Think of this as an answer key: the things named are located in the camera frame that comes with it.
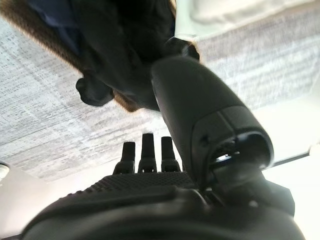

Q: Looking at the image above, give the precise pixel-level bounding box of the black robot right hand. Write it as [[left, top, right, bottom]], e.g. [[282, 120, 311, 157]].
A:
[[22, 37, 306, 240]]

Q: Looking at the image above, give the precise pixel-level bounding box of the black garment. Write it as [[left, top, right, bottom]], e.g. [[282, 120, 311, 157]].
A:
[[72, 0, 177, 112]]

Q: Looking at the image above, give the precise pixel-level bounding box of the blue garment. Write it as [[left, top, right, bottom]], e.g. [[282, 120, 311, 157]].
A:
[[27, 0, 85, 57]]

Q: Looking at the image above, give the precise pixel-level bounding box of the beige bedspread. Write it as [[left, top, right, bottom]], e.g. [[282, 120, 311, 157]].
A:
[[174, 0, 320, 42]]

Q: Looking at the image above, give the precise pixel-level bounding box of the grey striped rug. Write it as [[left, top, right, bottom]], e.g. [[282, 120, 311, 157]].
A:
[[0, 14, 320, 182]]

